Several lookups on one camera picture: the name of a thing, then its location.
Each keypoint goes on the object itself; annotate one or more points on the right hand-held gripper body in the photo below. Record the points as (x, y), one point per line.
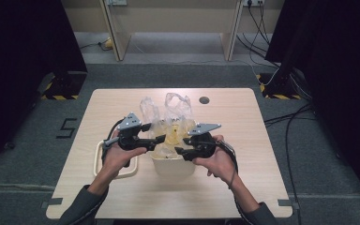
(203, 146)

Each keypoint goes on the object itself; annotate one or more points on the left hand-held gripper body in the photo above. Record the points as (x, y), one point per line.
(131, 142)

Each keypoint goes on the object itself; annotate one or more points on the cream plastic bin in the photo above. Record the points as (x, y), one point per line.
(173, 167)

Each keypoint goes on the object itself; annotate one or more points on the clear plastic bag yellow print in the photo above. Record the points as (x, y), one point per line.
(176, 109)

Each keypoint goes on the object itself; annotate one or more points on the person's left hand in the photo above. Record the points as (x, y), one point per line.
(115, 159)

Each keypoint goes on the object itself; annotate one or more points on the person's right hand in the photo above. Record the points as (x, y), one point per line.
(220, 164)

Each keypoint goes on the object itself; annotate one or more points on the grey round table grommet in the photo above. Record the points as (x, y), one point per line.
(204, 100)

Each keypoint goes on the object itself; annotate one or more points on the black stand base striped tape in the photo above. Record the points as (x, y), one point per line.
(64, 86)
(279, 87)

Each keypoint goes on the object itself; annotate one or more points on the beige wooden desk leg panel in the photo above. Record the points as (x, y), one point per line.
(117, 37)
(231, 37)

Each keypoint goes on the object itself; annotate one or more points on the grey tape corner mark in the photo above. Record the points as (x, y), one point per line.
(54, 201)
(287, 203)

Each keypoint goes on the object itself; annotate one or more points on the beige wooden desk back panel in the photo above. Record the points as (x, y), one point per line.
(175, 18)

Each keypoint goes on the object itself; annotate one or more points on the black curtain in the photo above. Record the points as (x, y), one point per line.
(18, 62)
(340, 78)

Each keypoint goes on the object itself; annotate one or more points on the white wall socket with plugs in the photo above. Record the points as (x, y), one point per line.
(253, 2)

